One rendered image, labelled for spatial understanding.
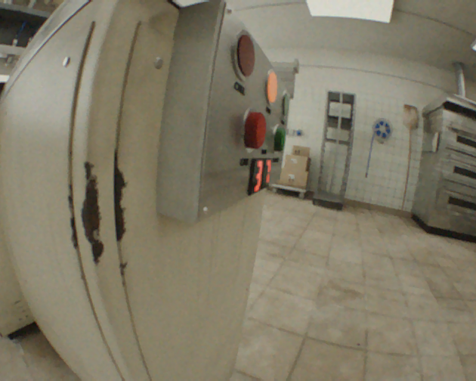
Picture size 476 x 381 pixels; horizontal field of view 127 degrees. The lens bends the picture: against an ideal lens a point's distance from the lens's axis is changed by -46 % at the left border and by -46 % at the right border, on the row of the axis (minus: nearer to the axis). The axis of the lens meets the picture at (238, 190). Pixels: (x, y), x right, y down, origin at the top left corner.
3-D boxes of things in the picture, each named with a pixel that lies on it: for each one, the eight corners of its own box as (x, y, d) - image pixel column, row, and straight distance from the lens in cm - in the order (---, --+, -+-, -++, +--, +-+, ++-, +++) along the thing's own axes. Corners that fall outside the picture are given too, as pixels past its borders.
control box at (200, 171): (151, 212, 14) (178, 7, 16) (259, 178, 35) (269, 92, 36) (199, 227, 12) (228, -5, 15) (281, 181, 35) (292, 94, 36)
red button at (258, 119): (233, 147, 17) (237, 107, 17) (246, 147, 19) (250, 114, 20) (253, 149, 16) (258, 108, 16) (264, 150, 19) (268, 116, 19)
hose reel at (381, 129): (385, 181, 423) (392, 121, 432) (387, 181, 406) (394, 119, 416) (364, 176, 416) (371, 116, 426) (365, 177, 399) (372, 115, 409)
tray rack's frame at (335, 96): (314, 196, 409) (326, 100, 417) (341, 201, 409) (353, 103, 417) (311, 202, 346) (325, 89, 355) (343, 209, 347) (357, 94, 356)
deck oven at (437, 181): (428, 238, 333) (446, 90, 349) (407, 217, 442) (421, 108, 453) (496, 252, 426) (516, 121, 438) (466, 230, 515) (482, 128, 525)
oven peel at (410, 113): (392, 216, 404) (403, 103, 442) (391, 216, 408) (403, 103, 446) (406, 219, 413) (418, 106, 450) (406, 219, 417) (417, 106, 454)
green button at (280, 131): (267, 150, 26) (269, 125, 26) (272, 150, 29) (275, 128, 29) (279, 152, 26) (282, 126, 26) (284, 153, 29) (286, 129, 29)
